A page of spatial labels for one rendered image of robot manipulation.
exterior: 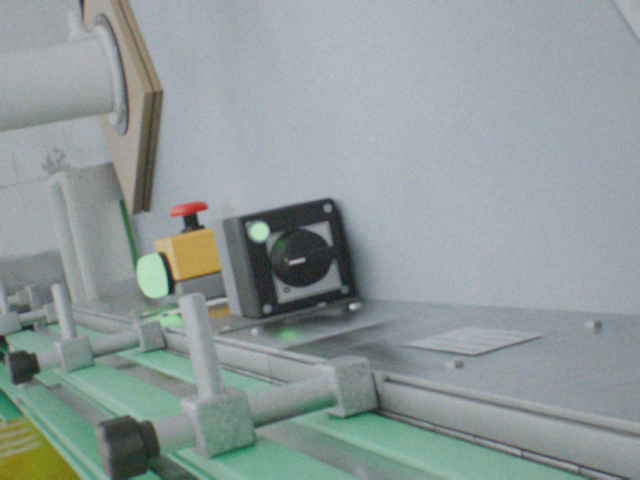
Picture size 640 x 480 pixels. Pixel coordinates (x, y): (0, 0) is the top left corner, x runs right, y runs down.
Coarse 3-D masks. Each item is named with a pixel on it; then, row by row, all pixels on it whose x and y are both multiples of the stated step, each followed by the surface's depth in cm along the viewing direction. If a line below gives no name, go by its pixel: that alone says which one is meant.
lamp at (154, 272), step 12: (156, 252) 116; (144, 264) 114; (156, 264) 114; (168, 264) 114; (144, 276) 114; (156, 276) 114; (168, 276) 114; (144, 288) 115; (156, 288) 114; (168, 288) 115
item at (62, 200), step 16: (64, 176) 159; (48, 192) 174; (64, 192) 159; (64, 208) 174; (64, 224) 174; (80, 224) 160; (64, 240) 174; (80, 240) 159; (64, 256) 174; (80, 256) 159; (80, 272) 175; (80, 288) 175
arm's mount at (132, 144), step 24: (96, 0) 145; (120, 0) 140; (96, 24) 147; (120, 24) 137; (120, 48) 138; (144, 48) 136; (120, 72) 139; (144, 72) 134; (144, 96) 133; (144, 120) 136; (120, 144) 150; (144, 144) 140; (120, 168) 153; (144, 168) 145; (144, 192) 150
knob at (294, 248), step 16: (288, 240) 85; (304, 240) 85; (320, 240) 86; (272, 256) 86; (288, 256) 84; (304, 256) 84; (320, 256) 85; (336, 256) 85; (288, 272) 85; (304, 272) 85; (320, 272) 86
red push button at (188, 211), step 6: (180, 204) 116; (186, 204) 116; (192, 204) 116; (198, 204) 116; (204, 204) 117; (174, 210) 116; (180, 210) 116; (186, 210) 115; (192, 210) 116; (198, 210) 116; (204, 210) 117; (174, 216) 116; (186, 216) 117; (192, 216) 117; (186, 222) 117; (192, 222) 117; (198, 222) 117
